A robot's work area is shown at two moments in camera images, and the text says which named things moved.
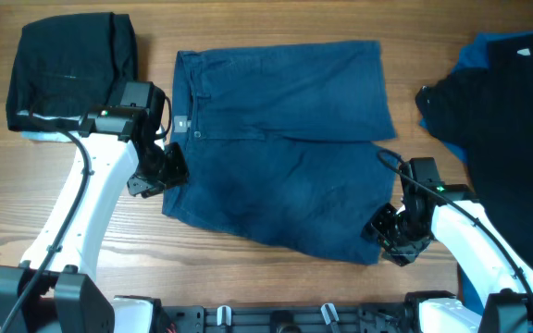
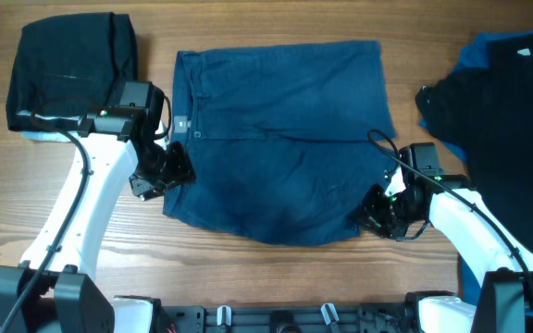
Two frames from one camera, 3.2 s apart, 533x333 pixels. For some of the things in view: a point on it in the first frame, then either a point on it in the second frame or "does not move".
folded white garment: [55, 136] does not move
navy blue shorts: [279, 144] does not move
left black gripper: [177, 176] does not move
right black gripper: [398, 253] -> [370, 214]
